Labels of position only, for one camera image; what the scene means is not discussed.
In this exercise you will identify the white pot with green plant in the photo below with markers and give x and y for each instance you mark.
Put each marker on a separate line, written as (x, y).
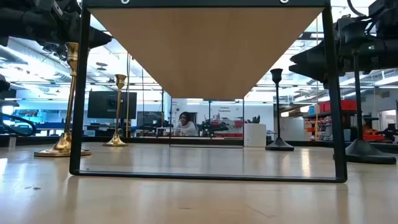
(255, 135)

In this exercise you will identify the black background robot arm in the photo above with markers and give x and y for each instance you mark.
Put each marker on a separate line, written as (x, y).
(213, 127)

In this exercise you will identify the red storage bins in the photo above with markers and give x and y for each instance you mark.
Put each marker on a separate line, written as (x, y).
(342, 105)

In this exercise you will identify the large black monitor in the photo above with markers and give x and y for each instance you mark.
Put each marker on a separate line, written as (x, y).
(107, 104)

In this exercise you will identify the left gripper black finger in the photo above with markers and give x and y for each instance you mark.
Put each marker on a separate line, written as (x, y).
(98, 38)

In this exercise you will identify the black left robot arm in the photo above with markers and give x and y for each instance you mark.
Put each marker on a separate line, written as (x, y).
(15, 18)

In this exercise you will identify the black candlestick holder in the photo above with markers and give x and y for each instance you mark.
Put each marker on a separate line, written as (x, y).
(368, 152)
(279, 145)

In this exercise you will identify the metal storage rack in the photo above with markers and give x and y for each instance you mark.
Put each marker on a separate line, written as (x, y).
(314, 126)

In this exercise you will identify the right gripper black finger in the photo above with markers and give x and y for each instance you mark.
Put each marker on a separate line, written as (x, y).
(314, 56)
(314, 71)

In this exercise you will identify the gold candlestick holder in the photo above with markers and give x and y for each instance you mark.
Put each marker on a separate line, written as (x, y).
(115, 142)
(62, 147)

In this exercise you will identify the small dark monitor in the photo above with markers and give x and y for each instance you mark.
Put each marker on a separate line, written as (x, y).
(150, 119)

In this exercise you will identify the black aluminium table frame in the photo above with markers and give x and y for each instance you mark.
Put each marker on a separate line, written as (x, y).
(155, 140)

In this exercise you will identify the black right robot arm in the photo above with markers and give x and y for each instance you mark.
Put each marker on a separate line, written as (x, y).
(387, 46)

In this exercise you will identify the person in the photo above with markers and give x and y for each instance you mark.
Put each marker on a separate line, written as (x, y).
(187, 128)

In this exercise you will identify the wooden riser shelf black legs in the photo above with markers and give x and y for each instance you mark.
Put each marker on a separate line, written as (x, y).
(205, 46)

